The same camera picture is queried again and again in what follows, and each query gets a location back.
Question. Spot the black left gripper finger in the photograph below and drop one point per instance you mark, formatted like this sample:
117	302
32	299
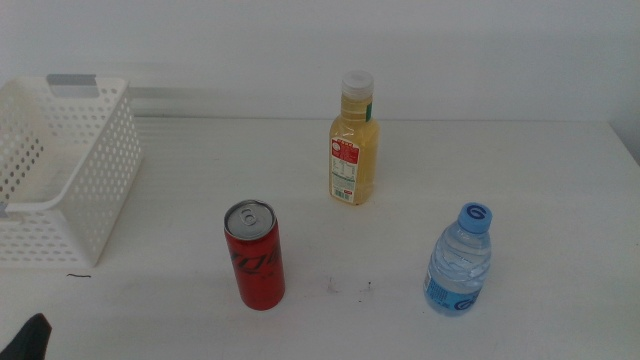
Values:
27	342

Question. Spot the red soda can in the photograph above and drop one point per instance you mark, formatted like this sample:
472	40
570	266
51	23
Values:
255	260

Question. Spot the yellow juice bottle white cap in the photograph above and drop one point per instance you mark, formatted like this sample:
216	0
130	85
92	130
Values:
355	125

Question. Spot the clear water bottle blue cap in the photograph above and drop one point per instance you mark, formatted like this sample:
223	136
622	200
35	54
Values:
460	260

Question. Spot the small black thread scrap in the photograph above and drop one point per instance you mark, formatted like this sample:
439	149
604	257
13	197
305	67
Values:
79	275

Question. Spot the white perforated plastic basket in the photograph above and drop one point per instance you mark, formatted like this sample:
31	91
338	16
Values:
100	200

